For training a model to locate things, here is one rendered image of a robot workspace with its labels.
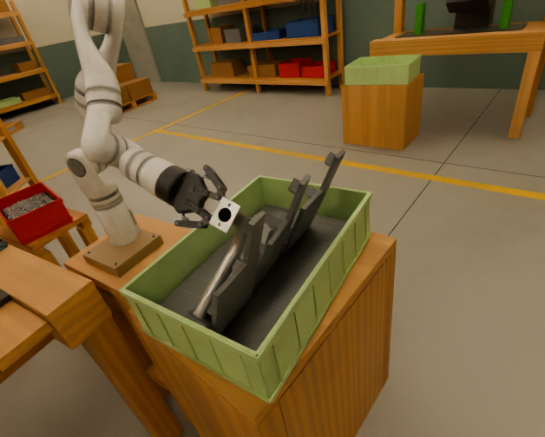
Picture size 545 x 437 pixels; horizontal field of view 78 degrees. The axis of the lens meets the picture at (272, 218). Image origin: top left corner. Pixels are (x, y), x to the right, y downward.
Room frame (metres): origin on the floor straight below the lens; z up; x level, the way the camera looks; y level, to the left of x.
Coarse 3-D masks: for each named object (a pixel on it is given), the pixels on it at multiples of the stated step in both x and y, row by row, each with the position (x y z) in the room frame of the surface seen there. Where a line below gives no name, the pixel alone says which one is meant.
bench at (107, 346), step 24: (0, 312) 0.72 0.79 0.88; (24, 312) 0.71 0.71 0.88; (0, 336) 0.63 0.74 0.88; (24, 336) 0.62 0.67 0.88; (48, 336) 0.70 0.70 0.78; (96, 336) 0.71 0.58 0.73; (120, 336) 0.76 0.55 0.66; (0, 360) 0.56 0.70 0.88; (24, 360) 0.64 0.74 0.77; (96, 360) 0.73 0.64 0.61; (120, 360) 0.73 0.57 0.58; (120, 384) 0.69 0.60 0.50; (144, 384) 0.74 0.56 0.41; (144, 408) 0.71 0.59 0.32; (168, 408) 0.76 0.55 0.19; (168, 432) 0.72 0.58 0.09
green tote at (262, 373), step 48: (240, 192) 1.01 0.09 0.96; (288, 192) 1.03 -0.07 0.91; (336, 192) 0.92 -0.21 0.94; (192, 240) 0.81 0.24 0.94; (336, 240) 0.66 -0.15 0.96; (144, 288) 0.67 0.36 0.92; (336, 288) 0.64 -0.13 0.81; (192, 336) 0.49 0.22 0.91; (288, 336) 0.46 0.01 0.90; (240, 384) 0.42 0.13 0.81
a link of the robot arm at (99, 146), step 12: (96, 108) 0.74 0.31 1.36; (108, 108) 0.74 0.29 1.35; (120, 108) 0.77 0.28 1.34; (96, 120) 0.72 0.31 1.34; (108, 120) 0.72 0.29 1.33; (120, 120) 0.77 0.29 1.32; (84, 132) 0.71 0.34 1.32; (96, 132) 0.69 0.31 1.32; (108, 132) 0.70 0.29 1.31; (84, 144) 0.69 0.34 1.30; (96, 144) 0.68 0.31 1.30; (108, 144) 0.68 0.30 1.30; (120, 144) 0.71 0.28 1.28; (96, 156) 0.67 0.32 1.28; (108, 156) 0.68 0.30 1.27; (120, 156) 0.70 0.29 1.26
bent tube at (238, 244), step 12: (228, 204) 0.53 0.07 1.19; (216, 216) 0.52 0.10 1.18; (228, 216) 0.56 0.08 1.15; (240, 216) 0.55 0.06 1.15; (228, 228) 0.50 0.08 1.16; (240, 240) 0.59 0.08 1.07; (228, 252) 0.59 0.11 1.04; (240, 252) 0.59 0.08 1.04; (228, 264) 0.57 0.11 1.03; (216, 276) 0.56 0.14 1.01; (228, 276) 0.56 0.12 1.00; (216, 288) 0.54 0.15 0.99; (204, 300) 0.53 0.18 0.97; (204, 312) 0.51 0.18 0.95
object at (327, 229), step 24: (264, 240) 0.87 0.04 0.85; (312, 240) 0.82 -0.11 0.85; (216, 264) 0.79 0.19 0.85; (288, 264) 0.73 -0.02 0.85; (312, 264) 0.71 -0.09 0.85; (192, 288) 0.71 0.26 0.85; (264, 288) 0.66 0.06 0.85; (288, 288) 0.64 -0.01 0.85; (240, 312) 0.59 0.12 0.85; (264, 312) 0.58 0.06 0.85; (240, 336) 0.52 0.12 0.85; (264, 336) 0.51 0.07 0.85
